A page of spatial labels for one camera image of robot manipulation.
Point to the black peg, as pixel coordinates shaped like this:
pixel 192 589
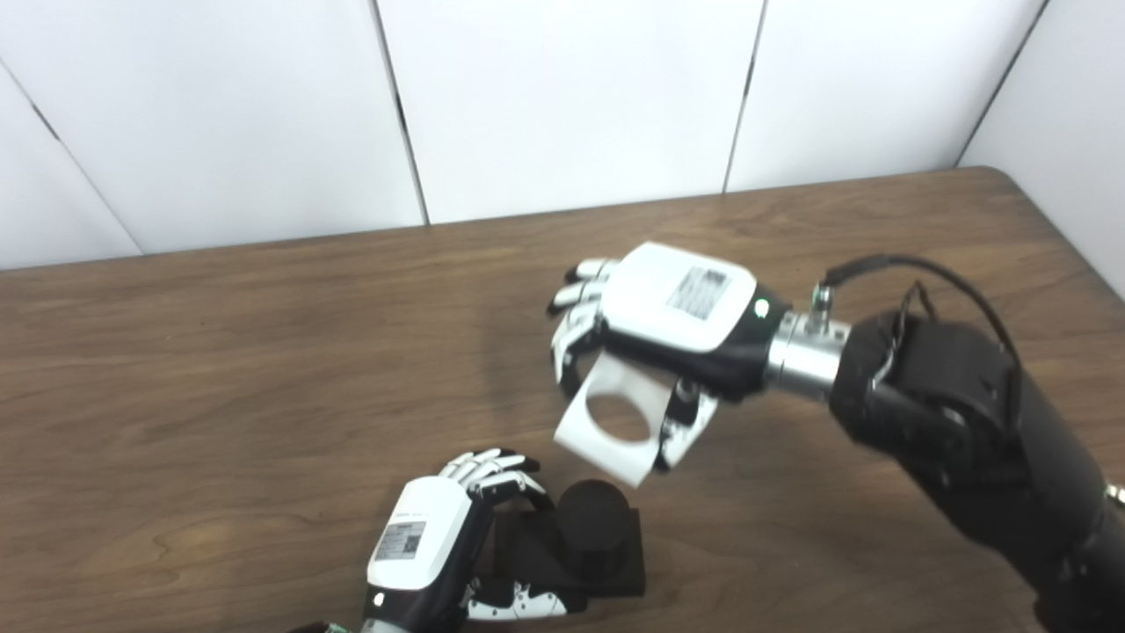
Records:
pixel 593 519

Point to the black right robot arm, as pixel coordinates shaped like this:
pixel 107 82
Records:
pixel 967 422

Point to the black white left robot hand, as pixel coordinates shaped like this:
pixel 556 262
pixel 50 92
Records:
pixel 417 545

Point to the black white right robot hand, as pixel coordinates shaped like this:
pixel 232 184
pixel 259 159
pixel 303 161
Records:
pixel 677 303

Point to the white square piece with hole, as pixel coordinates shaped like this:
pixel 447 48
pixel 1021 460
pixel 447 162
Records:
pixel 584 448

